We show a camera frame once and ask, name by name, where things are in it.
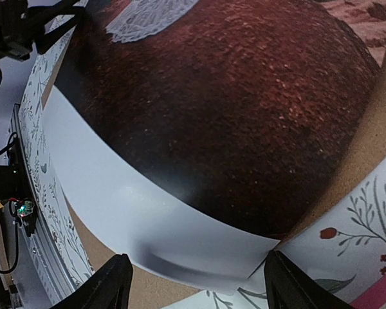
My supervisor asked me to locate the pink wooden picture frame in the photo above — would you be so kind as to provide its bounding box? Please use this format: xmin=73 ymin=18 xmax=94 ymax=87
xmin=351 ymin=274 xmax=386 ymax=308

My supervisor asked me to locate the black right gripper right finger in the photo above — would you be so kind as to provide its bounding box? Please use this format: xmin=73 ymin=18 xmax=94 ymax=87
xmin=264 ymin=250 xmax=352 ymax=309

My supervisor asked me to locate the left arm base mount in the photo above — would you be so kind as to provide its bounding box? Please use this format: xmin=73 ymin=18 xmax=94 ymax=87
xmin=0 ymin=164 xmax=37 ymax=237

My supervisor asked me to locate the photo print with white border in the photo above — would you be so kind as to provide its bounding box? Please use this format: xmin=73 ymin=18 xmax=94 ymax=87
xmin=41 ymin=0 xmax=385 ymax=295

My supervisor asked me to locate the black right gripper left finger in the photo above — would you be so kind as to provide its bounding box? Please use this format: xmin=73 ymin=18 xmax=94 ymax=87
xmin=52 ymin=254 xmax=133 ymax=309

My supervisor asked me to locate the brown backing board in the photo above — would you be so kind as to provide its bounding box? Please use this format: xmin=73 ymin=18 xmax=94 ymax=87
xmin=40 ymin=0 xmax=386 ymax=309

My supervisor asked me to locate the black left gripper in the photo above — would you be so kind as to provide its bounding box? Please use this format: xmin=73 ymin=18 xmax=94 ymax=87
xmin=0 ymin=1 xmax=86 ymax=61

